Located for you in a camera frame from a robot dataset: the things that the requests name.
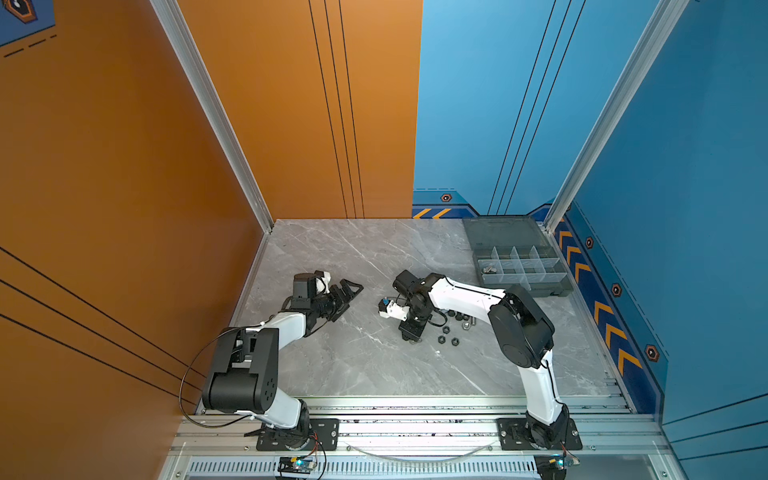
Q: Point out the green circuit board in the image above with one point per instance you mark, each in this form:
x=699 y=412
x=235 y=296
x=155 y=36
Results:
x=555 y=467
x=296 y=466

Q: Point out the grey compartment organizer box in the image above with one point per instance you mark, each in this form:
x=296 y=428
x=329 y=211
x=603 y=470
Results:
x=520 y=251

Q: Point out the right green circuit board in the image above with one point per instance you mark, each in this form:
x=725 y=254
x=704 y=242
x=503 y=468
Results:
x=555 y=467

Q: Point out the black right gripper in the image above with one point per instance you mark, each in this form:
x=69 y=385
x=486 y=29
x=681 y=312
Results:
x=409 y=333

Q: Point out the left green circuit board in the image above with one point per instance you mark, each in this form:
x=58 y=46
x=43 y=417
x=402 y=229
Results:
x=296 y=466

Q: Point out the aluminium right corner post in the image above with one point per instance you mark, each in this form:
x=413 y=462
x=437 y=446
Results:
x=653 y=38

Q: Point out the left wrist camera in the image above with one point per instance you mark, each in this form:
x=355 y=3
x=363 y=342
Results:
x=322 y=282

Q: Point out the silver hex bolt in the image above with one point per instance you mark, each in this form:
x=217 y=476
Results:
x=469 y=323

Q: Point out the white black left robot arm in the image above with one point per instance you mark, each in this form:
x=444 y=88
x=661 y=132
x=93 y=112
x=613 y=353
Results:
x=243 y=377

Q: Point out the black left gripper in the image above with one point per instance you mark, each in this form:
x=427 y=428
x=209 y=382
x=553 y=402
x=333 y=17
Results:
x=341 y=303

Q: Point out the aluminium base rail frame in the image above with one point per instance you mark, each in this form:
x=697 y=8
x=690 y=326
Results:
x=431 y=437

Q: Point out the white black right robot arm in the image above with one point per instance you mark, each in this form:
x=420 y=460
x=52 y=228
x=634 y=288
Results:
x=524 y=333

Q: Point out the aluminium corner post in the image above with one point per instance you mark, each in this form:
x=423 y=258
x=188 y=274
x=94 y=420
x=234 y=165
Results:
x=177 y=31
x=653 y=38

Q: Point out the aluminium left corner post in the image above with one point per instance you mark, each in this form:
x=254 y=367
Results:
x=177 y=31

